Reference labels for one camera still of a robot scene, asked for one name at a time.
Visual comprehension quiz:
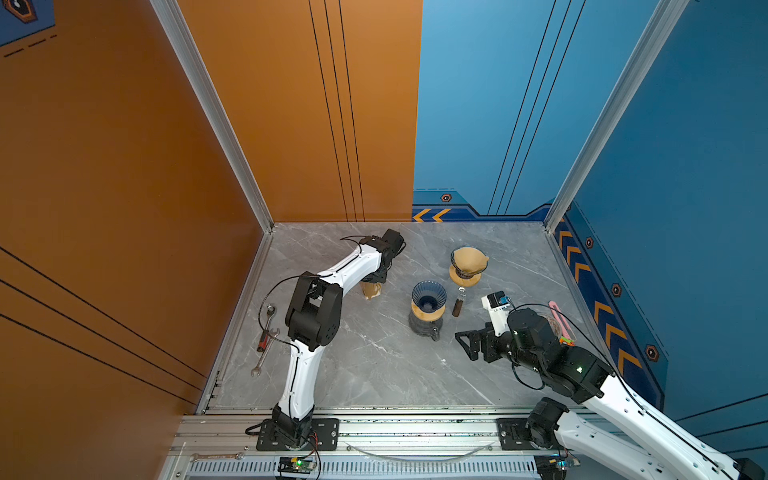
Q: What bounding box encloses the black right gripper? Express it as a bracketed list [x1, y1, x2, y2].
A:
[454, 320, 544, 376]

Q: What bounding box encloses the wooden ring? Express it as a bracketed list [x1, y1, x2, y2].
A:
[410, 299, 448, 322]

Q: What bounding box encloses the blue ribbed dripper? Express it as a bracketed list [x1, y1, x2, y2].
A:
[412, 280, 447, 314]

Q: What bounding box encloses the grey ribbed glass dripper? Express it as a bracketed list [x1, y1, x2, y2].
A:
[449, 248, 488, 282]

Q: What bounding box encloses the wooden ring dripper holder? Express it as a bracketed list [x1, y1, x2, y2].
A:
[449, 269, 482, 288]

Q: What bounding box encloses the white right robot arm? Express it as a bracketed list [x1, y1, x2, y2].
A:
[455, 304, 767, 479]

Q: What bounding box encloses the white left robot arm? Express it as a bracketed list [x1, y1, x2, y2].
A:
[266, 229, 406, 449]

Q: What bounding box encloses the brown small bottle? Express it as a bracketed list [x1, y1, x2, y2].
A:
[452, 287, 467, 318]

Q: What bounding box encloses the silver wrench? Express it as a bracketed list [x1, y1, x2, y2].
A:
[257, 305, 276, 353]
[250, 329, 280, 378]

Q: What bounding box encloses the right green circuit board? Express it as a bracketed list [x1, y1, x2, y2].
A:
[534, 456, 581, 480]

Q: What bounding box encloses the green circuit board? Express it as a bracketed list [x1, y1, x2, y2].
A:
[276, 456, 318, 479]
[534, 456, 581, 480]

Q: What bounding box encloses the left green circuit board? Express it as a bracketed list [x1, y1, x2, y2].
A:
[276, 456, 318, 479]

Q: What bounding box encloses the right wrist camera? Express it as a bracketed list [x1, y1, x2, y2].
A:
[481, 291, 512, 337]

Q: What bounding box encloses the pink handled tool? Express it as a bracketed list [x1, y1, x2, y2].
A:
[548, 301, 576, 346]

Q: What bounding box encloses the aluminium left corner post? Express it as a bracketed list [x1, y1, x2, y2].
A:
[148, 0, 275, 233]

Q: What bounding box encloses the aluminium corner post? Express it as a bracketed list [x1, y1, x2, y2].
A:
[148, 0, 275, 233]
[543, 0, 689, 234]

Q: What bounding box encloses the aluminium right corner post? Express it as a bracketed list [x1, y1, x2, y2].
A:
[543, 0, 689, 234]

